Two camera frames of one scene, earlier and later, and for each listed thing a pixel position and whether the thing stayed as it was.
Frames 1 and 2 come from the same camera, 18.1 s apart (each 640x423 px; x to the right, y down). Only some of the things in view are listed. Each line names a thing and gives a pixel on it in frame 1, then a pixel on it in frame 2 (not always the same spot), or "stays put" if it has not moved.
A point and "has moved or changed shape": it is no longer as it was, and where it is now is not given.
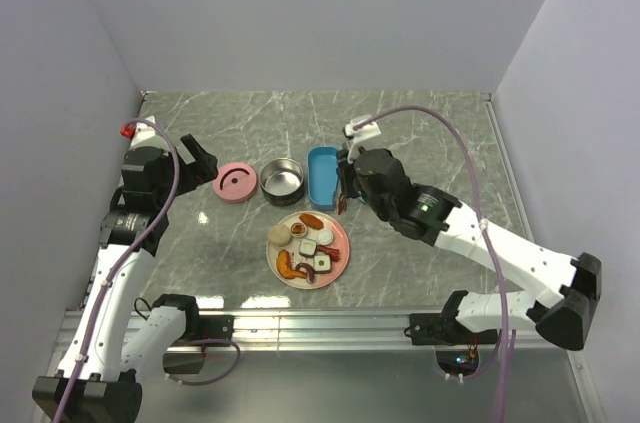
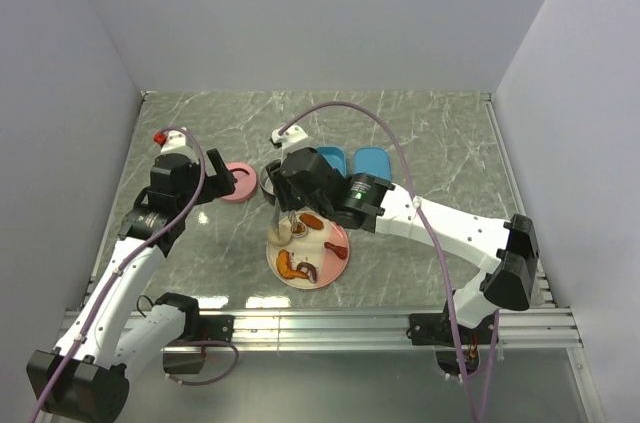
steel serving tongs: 344,174 has moved or changed shape
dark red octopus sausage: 310,272 stays put
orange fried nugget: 311,221 stays put
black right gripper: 343,159 to 287,203
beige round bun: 279,235 stays put
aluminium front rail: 351,330 stays put
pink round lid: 234,182 stays put
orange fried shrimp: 285,268 stays put
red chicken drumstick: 333,253 has moved or changed shape
